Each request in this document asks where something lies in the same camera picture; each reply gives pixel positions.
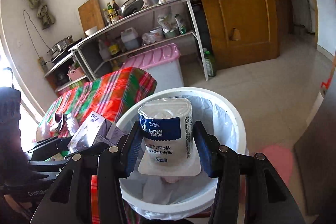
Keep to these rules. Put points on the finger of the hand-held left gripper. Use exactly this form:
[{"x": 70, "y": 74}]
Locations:
[
  {"x": 86, "y": 149},
  {"x": 50, "y": 145}
]

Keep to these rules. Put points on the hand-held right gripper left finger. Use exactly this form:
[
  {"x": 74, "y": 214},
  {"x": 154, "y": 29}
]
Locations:
[{"x": 131, "y": 161}]

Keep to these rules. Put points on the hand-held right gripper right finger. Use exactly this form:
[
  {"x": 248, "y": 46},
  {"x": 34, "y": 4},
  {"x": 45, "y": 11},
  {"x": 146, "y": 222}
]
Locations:
[{"x": 204, "y": 158}]

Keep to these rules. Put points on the lavender white drink carton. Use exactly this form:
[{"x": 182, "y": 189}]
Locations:
[{"x": 89, "y": 127}]

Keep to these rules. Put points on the purple snack wrapper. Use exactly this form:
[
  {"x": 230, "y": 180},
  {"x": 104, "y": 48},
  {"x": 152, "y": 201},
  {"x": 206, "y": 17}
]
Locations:
[{"x": 59, "y": 123}]

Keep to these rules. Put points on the white tissue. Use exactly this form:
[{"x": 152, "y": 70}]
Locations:
[{"x": 73, "y": 125}]

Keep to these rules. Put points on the white yogurt cup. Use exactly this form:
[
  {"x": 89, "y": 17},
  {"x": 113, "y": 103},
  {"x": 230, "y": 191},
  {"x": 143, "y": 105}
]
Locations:
[{"x": 168, "y": 140}]

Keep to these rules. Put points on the white plastic trash bin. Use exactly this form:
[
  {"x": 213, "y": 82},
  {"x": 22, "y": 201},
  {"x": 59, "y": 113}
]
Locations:
[{"x": 183, "y": 209}]

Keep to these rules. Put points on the red green plaid tablecloth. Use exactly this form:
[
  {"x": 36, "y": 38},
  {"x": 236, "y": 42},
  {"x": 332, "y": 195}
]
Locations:
[{"x": 110, "y": 92}]

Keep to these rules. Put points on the low white shelf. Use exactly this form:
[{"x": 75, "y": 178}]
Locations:
[{"x": 71, "y": 84}]

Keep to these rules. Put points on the black appliance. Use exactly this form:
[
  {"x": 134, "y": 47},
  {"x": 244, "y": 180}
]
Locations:
[{"x": 60, "y": 78}]

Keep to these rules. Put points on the pink plastic stool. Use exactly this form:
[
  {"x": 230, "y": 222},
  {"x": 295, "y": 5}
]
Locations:
[{"x": 278, "y": 161}]

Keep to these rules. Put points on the pink plastic basket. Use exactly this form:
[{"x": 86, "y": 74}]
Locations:
[{"x": 76, "y": 74}]

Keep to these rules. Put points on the yellow power strip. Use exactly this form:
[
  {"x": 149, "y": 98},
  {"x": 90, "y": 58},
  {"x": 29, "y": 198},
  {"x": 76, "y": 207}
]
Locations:
[{"x": 41, "y": 65}]

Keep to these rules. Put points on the black induction cooker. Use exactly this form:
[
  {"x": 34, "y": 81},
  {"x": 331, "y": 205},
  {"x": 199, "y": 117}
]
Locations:
[{"x": 63, "y": 57}]

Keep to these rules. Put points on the yellow cooking oil bottle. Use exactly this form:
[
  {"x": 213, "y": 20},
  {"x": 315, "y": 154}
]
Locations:
[{"x": 116, "y": 65}]

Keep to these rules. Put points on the green plastic bottle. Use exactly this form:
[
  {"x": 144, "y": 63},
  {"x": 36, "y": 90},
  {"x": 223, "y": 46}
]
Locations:
[{"x": 210, "y": 64}]

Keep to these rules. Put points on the clear plastic bottle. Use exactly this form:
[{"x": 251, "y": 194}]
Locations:
[{"x": 103, "y": 52}]

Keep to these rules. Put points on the steel steamer pot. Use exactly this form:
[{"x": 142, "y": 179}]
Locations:
[{"x": 60, "y": 45}]

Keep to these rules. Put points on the yellow label oil bottle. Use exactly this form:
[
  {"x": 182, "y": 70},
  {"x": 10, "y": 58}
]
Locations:
[{"x": 113, "y": 50}]

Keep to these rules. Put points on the pink lidded storage bin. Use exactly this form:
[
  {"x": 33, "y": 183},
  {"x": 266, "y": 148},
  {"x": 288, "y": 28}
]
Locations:
[{"x": 157, "y": 56}]

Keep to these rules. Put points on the silver refrigerator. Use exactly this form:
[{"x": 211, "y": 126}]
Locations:
[{"x": 320, "y": 161}]

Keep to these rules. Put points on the white plastic jug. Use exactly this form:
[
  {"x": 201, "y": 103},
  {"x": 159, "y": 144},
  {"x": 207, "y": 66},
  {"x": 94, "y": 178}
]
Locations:
[{"x": 130, "y": 40}]

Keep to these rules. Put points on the white bowl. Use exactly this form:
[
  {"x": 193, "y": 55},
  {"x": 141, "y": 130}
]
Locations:
[{"x": 91, "y": 31}]

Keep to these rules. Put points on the yellow door ornament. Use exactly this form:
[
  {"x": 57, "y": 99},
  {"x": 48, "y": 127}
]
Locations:
[{"x": 234, "y": 34}]

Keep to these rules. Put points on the green bowl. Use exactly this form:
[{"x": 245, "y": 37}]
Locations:
[{"x": 170, "y": 34}]

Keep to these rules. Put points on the hanging green cloth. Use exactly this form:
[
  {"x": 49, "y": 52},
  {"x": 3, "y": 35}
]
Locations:
[{"x": 43, "y": 14}]

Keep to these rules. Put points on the clear seasoning bottle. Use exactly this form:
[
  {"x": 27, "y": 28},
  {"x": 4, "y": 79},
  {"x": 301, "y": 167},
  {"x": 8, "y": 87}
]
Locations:
[{"x": 105, "y": 18}]

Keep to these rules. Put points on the wooden cutting board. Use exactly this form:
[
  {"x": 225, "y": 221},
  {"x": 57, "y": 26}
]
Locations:
[{"x": 92, "y": 14}]

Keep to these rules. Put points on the green white pouch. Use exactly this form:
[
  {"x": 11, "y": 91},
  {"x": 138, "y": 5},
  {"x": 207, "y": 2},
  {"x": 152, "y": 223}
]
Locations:
[{"x": 181, "y": 23}]

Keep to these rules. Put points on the yellow label sauce bottle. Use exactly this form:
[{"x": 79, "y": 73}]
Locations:
[{"x": 110, "y": 14}]

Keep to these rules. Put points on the tall white shelf rack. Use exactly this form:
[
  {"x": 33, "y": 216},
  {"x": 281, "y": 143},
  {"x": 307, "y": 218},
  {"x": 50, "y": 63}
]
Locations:
[{"x": 147, "y": 20}]

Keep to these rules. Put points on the bundle of plastic bags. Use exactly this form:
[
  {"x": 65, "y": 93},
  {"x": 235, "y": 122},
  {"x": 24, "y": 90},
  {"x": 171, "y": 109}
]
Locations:
[{"x": 165, "y": 22}]

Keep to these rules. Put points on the dark sauce bottle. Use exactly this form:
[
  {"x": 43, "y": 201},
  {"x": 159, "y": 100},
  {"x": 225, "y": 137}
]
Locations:
[{"x": 115, "y": 8}]

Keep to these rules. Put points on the steel frying pan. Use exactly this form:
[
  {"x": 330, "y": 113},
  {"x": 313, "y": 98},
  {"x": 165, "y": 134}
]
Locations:
[{"x": 131, "y": 6}]

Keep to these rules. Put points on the wooden door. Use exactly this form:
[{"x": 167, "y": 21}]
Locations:
[{"x": 236, "y": 3}]

